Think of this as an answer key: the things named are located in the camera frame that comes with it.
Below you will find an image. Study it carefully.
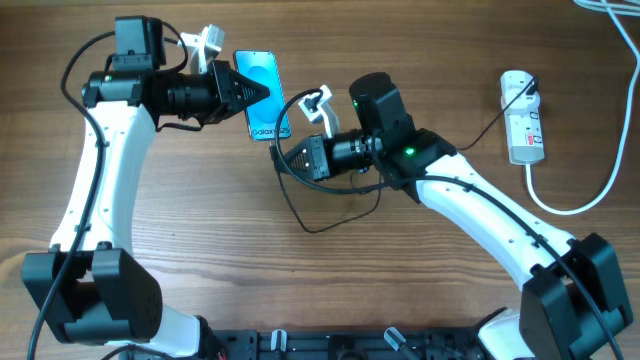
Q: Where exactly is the white power strip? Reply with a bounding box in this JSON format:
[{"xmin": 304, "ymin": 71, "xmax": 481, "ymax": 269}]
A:
[{"xmin": 500, "ymin": 70, "xmax": 545, "ymax": 165}]

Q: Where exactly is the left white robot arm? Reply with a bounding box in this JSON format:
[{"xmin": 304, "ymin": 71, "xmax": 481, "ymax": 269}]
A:
[{"xmin": 21, "ymin": 16, "xmax": 269, "ymax": 359}]

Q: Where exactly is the blue Galaxy smartphone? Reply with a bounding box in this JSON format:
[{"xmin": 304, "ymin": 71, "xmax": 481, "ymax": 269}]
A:
[{"xmin": 233, "ymin": 49, "xmax": 293, "ymax": 143}]

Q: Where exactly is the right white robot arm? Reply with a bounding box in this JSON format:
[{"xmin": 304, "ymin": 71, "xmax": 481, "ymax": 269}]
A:
[{"xmin": 270, "ymin": 72, "xmax": 633, "ymax": 359}]

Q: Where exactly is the white power strip cord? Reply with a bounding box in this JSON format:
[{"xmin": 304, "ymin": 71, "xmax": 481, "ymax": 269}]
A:
[{"xmin": 524, "ymin": 0, "xmax": 640, "ymax": 217}]

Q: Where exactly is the black USB charging cable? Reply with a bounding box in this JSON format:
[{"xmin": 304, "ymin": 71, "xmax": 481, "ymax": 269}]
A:
[{"xmin": 268, "ymin": 77, "xmax": 539, "ymax": 235}]

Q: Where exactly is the white cables top corner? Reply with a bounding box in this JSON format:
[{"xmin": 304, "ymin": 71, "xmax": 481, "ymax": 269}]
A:
[{"xmin": 572, "ymin": 0, "xmax": 640, "ymax": 18}]

